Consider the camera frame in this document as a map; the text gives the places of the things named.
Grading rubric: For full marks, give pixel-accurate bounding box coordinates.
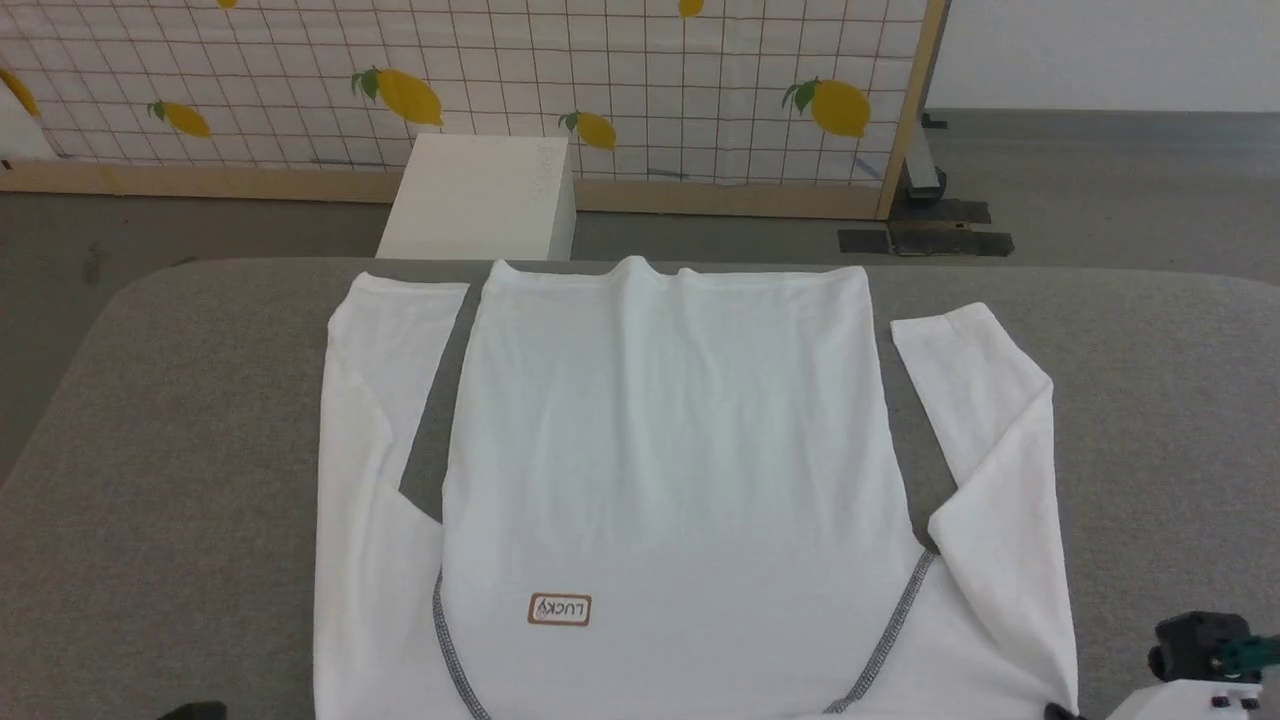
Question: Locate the white long-sleeve shirt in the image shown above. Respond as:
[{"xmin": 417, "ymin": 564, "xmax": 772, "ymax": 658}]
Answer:
[{"xmin": 312, "ymin": 256, "xmax": 1081, "ymax": 720}]

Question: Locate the lemon print grid panel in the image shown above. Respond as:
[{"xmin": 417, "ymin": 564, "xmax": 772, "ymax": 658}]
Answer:
[{"xmin": 0, "ymin": 0, "xmax": 953, "ymax": 222}]

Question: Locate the white rectangular box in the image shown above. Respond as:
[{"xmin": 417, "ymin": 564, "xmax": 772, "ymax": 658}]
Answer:
[{"xmin": 376, "ymin": 133, "xmax": 578, "ymax": 263}]

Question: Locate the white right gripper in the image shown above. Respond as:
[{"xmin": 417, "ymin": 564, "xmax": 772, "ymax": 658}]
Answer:
[{"xmin": 1043, "ymin": 679, "xmax": 1280, "ymax": 720}]

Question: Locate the black panel foot stand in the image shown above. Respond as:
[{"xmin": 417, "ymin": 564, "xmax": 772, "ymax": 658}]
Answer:
[{"xmin": 837, "ymin": 112, "xmax": 1017, "ymax": 258}]

